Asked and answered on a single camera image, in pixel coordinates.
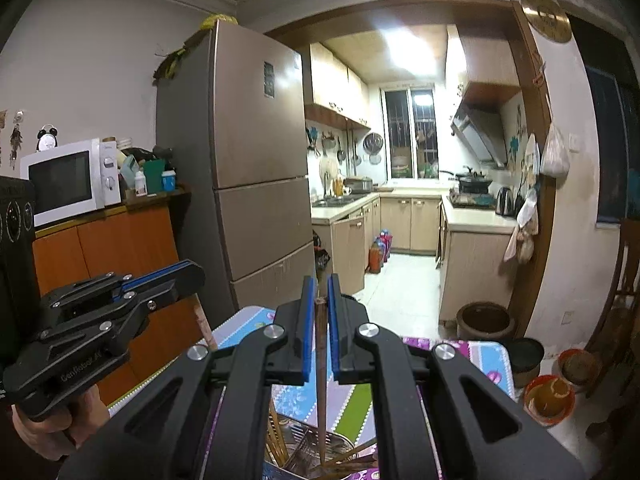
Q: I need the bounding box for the orange plastic basin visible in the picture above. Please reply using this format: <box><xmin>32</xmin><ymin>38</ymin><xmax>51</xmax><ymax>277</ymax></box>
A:
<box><xmin>523</xmin><ymin>375</ymin><xmax>576</xmax><ymax>427</ymax></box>

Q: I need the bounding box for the white microwave oven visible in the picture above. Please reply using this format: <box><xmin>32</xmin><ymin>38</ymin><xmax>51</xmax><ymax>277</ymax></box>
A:
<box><xmin>20</xmin><ymin>138</ymin><xmax>122</xmax><ymax>228</ymax></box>

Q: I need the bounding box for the round gold wall plate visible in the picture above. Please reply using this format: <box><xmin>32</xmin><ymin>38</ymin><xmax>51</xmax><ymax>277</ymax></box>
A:
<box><xmin>521</xmin><ymin>0</ymin><xmax>573</xmax><ymax>44</ymax></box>

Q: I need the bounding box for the person's left hand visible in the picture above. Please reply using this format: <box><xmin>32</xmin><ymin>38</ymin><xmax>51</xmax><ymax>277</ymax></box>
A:
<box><xmin>12</xmin><ymin>385</ymin><xmax>110</xmax><ymax>460</ymax></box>

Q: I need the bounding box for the blue perforated utensil holder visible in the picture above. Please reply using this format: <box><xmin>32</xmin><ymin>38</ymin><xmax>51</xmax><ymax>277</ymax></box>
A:
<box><xmin>262</xmin><ymin>434</ymin><xmax>378</xmax><ymax>479</ymax></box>

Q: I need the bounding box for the wooden chair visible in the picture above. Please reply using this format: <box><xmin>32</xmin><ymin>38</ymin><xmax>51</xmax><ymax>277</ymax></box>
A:
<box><xmin>586</xmin><ymin>219</ymin><xmax>639</xmax><ymax>398</ymax></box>

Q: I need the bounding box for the silver brown refrigerator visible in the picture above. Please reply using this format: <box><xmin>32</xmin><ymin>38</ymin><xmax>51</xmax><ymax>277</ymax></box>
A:
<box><xmin>156</xmin><ymin>21</ymin><xmax>314</xmax><ymax>326</ymax></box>

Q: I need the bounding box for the dark framed window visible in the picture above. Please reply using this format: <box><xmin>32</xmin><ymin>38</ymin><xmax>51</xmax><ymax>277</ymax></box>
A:
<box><xmin>570</xmin><ymin>15</ymin><xmax>639</xmax><ymax>224</ymax></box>

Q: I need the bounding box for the orange wooden cabinet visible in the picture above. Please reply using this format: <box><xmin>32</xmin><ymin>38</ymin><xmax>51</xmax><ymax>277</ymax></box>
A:
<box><xmin>32</xmin><ymin>192</ymin><xmax>202</xmax><ymax>404</ymax></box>

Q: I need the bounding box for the dark clay pot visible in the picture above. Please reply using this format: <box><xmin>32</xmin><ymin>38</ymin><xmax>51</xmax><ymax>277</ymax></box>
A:
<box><xmin>457</xmin><ymin>301</ymin><xmax>515</xmax><ymax>341</ymax></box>

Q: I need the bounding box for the white plastic bag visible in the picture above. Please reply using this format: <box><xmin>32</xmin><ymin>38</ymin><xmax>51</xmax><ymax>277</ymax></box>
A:
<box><xmin>540</xmin><ymin>122</ymin><xmax>570</xmax><ymax>179</ymax></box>

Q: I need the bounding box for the wooden chopstick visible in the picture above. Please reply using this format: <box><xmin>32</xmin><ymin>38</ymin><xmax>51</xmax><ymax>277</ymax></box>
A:
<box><xmin>193</xmin><ymin>294</ymin><xmax>218</xmax><ymax>351</ymax></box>
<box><xmin>314</xmin><ymin>297</ymin><xmax>328</xmax><ymax>466</ymax></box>

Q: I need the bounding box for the range hood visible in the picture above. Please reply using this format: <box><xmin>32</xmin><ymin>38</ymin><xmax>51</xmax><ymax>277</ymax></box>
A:
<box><xmin>451</xmin><ymin>103</ymin><xmax>508</xmax><ymax>169</ymax></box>

